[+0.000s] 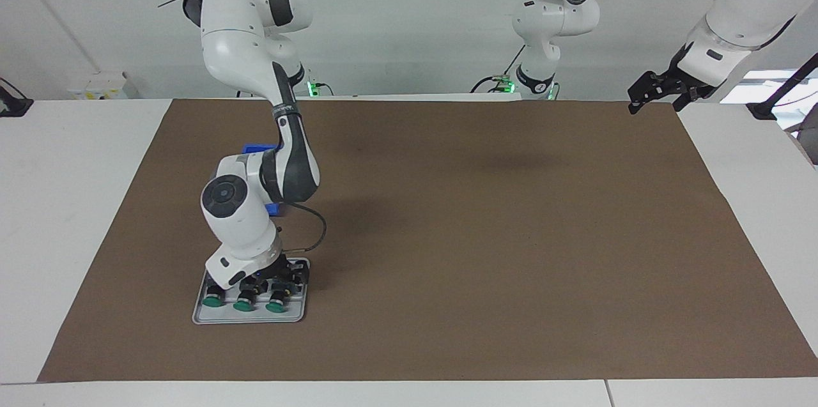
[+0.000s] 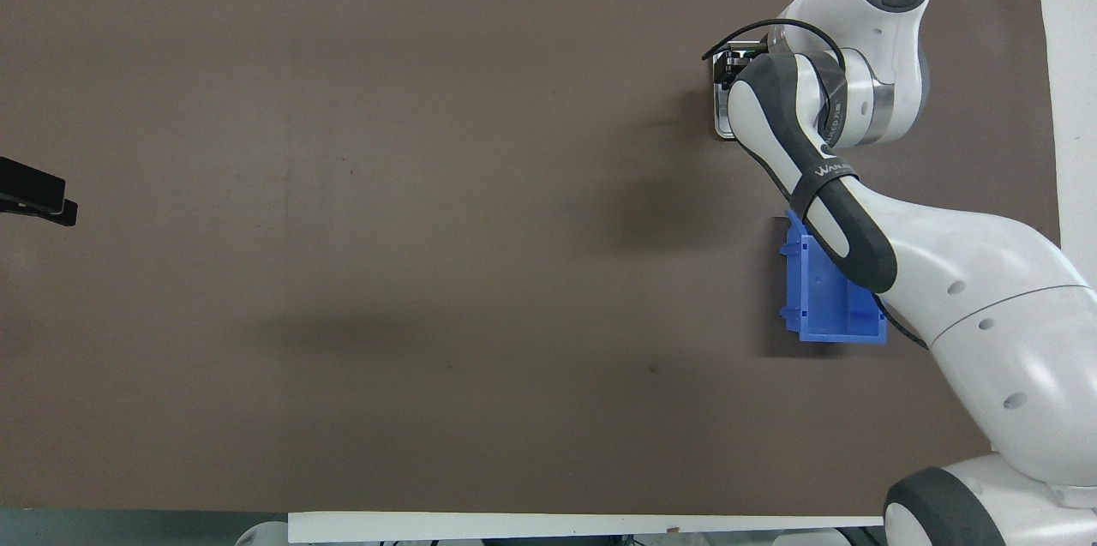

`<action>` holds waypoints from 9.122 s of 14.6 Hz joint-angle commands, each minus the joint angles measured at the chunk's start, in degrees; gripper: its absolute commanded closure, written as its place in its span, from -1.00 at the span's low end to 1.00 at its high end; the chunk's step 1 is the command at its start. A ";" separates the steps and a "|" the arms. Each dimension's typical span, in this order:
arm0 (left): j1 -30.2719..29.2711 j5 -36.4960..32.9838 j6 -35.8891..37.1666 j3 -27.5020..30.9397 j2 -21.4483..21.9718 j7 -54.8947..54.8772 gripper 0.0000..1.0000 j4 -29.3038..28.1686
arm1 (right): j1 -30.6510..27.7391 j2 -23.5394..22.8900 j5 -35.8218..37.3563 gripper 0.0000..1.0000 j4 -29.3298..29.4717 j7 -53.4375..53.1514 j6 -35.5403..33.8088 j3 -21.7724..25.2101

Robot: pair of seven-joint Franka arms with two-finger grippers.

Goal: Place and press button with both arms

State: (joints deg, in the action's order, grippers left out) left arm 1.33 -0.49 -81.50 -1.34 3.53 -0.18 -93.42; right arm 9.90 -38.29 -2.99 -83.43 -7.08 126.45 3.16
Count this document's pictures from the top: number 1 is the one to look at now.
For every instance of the blue plastic bin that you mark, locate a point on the blue plastic bin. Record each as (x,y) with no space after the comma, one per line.
(259,149)

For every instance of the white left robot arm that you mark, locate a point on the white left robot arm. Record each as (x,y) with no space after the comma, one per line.
(549,17)

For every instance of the grey metal tray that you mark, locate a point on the grey metal tray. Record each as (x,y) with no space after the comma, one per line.
(293,312)

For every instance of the green push button switch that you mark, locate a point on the green push button switch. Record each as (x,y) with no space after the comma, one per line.
(213,300)
(276,306)
(243,306)

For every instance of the grey chair back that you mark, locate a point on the grey chair back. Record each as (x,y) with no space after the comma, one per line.
(810,142)

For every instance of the white wall socket box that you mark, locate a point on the white wall socket box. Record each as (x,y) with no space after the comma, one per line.
(96,84)

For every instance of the brown table mat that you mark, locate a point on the brown table mat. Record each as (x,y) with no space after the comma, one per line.
(447,298)

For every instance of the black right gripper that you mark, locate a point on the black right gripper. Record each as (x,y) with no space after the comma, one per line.
(284,266)

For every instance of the green lit base connector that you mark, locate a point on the green lit base connector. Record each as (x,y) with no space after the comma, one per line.
(505,84)
(312,88)

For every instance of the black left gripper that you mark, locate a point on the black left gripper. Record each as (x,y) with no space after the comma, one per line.
(684,84)

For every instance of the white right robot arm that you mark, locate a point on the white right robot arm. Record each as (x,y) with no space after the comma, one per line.
(236,49)

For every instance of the black table clamp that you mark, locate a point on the black table clamp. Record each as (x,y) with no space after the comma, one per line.
(14,107)

